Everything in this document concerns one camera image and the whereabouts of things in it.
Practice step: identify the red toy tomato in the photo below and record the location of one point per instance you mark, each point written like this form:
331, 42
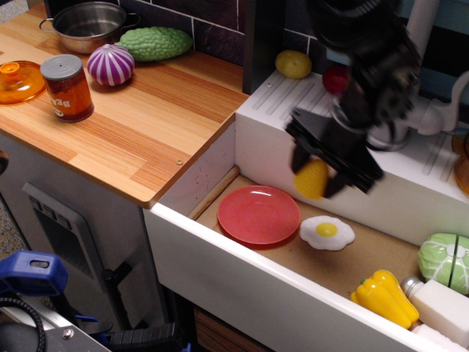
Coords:
335, 79

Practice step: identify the blue clamp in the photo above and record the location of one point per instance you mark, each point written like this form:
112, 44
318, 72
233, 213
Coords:
33, 274

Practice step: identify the green toy cabbage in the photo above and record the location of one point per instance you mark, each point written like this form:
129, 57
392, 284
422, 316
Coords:
443, 257

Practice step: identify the yellow toy corn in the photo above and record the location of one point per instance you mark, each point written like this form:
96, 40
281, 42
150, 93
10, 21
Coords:
312, 179

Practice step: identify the white toy sink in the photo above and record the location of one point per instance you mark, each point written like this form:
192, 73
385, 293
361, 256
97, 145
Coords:
253, 256

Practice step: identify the orange transparent cup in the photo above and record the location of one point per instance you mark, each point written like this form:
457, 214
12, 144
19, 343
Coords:
459, 145

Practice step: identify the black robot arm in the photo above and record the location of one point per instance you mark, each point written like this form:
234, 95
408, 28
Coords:
384, 62

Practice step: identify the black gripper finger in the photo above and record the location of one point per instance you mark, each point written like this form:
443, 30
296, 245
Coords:
300, 157
336, 184

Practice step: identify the yellow toy bell pepper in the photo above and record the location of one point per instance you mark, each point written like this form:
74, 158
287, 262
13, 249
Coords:
382, 294

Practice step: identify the stainless steel pot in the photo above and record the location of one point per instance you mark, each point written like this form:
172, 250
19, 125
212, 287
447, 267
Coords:
84, 27

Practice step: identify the green toy bitter gourd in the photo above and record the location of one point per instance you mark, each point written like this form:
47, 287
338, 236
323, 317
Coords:
155, 43

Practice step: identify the yellow toy potato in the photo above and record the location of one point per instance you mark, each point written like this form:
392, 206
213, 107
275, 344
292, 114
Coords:
293, 64

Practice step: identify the red plastic plate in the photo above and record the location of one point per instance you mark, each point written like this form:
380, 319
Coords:
259, 215

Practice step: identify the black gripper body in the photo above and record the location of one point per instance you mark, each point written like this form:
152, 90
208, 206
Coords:
340, 140

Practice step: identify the purple striped toy onion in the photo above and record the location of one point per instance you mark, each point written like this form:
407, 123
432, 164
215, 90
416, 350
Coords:
110, 65

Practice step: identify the orange transparent pot lid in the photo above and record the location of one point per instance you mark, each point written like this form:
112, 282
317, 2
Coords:
21, 81

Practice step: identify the grey toy oven door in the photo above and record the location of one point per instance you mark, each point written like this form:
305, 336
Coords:
92, 288

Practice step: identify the orange toy bean can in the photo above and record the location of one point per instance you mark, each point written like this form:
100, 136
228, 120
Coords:
67, 87

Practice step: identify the white bottle with silver cap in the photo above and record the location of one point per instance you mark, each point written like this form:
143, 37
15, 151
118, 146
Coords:
439, 307

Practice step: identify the toy fried egg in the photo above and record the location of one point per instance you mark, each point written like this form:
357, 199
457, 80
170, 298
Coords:
326, 233

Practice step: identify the white toy faucet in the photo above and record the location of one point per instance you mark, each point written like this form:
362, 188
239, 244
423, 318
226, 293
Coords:
440, 31

